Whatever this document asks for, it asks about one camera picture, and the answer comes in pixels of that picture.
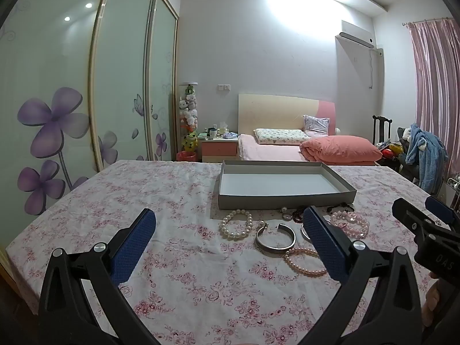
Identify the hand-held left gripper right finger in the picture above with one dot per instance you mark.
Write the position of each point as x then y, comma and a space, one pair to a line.
323, 244

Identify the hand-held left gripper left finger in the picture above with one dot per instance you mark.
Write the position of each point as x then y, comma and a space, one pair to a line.
134, 244

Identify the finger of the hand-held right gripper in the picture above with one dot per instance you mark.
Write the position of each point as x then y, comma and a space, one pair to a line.
409, 219
444, 210

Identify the thin silver bangle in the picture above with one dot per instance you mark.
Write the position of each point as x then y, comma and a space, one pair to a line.
304, 231

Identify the wide silver cuff bangle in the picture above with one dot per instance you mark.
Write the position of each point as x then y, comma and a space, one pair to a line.
273, 247

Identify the grey cardboard box tray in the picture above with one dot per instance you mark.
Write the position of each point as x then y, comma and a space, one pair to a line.
273, 187

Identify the person's right hand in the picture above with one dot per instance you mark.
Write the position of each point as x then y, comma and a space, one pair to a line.
433, 305

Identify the blue fleece robe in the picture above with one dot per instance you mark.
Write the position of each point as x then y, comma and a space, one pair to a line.
427, 161

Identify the pink floral tablecloth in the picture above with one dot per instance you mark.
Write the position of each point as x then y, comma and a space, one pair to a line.
179, 276

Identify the red and yellow bag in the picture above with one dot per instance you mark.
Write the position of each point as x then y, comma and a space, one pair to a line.
391, 150

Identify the dark wooden chair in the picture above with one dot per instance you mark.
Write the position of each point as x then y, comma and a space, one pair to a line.
381, 129

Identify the folded pink quilt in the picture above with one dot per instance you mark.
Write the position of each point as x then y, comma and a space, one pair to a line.
337, 149

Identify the red waste bin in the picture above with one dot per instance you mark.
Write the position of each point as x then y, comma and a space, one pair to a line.
185, 156

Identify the pink curtain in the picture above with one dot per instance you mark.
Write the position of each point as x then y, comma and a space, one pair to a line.
436, 97

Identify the white patterned pillow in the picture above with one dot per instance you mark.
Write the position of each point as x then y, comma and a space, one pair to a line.
280, 136

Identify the purple floral pillow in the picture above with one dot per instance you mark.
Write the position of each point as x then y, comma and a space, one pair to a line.
316, 124

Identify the bed with pink sheet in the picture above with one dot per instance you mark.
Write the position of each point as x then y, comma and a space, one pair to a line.
251, 147

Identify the pink and white nightstand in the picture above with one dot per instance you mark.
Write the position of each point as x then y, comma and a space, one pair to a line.
219, 149

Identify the white mug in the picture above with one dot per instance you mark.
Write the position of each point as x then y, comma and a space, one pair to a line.
213, 133

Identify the clear tube of plush toys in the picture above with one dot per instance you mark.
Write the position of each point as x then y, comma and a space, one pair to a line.
189, 111

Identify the tissue box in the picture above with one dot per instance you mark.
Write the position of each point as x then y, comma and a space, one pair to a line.
223, 129

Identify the flower print sliding wardrobe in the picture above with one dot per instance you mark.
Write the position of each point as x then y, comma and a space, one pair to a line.
118, 79

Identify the curtain rod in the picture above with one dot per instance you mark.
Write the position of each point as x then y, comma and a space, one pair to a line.
427, 21

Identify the white air conditioner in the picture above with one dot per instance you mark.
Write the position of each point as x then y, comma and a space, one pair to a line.
355, 36

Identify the white wall switch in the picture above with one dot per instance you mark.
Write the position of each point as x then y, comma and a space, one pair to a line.
224, 87

